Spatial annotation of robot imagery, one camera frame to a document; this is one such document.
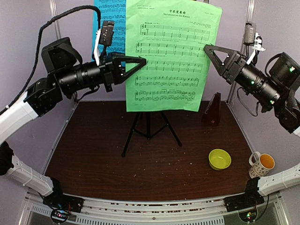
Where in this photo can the black music stand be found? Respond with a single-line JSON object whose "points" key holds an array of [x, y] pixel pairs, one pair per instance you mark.
{"points": [[148, 134]]}

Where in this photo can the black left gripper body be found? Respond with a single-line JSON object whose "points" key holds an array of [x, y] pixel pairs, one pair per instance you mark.
{"points": [[108, 72]]}

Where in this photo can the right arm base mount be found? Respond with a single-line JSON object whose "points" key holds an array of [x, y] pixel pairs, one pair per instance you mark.
{"points": [[246, 204]]}

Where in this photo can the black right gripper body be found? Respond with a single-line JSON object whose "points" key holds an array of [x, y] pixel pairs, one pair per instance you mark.
{"points": [[231, 74]]}

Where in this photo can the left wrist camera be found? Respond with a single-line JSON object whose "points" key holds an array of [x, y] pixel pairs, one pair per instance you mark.
{"points": [[104, 36]]}

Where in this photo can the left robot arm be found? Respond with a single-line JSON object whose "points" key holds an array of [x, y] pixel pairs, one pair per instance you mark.
{"points": [[67, 74]]}

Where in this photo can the lime green bowl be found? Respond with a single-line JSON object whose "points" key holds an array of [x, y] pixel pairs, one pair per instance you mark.
{"points": [[219, 159]]}

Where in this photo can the green sheet music page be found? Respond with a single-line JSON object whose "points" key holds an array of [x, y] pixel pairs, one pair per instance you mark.
{"points": [[171, 36]]}

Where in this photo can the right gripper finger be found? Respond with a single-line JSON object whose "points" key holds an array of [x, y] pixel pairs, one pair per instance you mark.
{"points": [[211, 49], [220, 65]]}

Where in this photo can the right aluminium frame post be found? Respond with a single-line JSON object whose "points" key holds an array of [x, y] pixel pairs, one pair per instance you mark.
{"points": [[250, 17]]}

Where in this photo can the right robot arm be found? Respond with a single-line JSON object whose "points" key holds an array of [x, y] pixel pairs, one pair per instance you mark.
{"points": [[275, 90]]}

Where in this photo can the front aluminium rail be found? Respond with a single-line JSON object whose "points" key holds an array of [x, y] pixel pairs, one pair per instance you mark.
{"points": [[206, 211]]}

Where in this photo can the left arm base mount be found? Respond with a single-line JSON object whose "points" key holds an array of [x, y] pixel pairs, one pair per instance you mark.
{"points": [[61, 205]]}

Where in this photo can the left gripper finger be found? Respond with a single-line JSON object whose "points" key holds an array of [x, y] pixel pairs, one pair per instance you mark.
{"points": [[121, 60], [120, 75]]}

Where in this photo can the left aluminium frame post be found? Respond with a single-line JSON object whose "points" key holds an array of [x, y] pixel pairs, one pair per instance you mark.
{"points": [[53, 11]]}

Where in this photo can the wooden metronome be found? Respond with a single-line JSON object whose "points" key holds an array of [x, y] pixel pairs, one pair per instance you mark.
{"points": [[212, 113]]}

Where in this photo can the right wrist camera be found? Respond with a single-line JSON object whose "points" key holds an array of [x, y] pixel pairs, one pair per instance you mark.
{"points": [[253, 42]]}

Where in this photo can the white patterned mug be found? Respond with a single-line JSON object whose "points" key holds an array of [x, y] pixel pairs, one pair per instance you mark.
{"points": [[260, 164]]}

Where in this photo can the aluminium frame post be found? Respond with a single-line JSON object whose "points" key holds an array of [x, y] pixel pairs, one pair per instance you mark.
{"points": [[250, 17], [53, 11]]}

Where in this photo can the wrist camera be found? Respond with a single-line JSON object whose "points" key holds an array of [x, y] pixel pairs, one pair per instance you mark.
{"points": [[104, 36], [253, 42]]}

